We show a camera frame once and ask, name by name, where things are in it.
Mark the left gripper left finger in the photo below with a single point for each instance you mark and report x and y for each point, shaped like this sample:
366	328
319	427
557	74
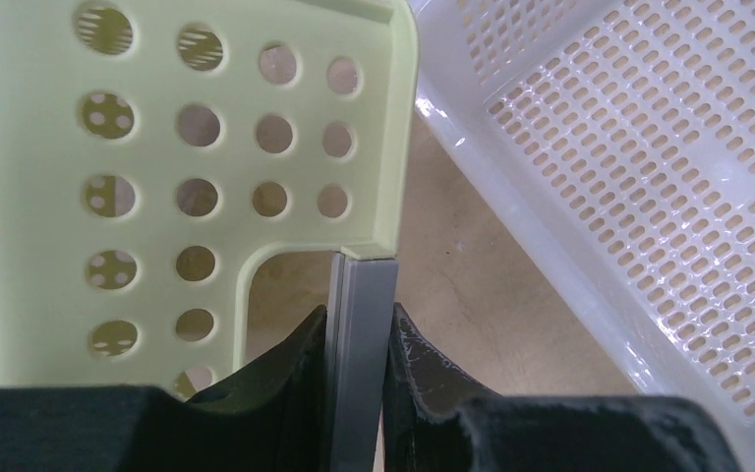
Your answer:
267	416

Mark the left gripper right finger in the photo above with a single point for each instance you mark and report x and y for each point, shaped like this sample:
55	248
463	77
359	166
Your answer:
436	417

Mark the olive green plastic crate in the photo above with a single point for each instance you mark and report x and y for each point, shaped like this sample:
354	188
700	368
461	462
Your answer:
183	182

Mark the white plastic tray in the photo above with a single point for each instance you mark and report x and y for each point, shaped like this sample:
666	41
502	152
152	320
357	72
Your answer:
615	140

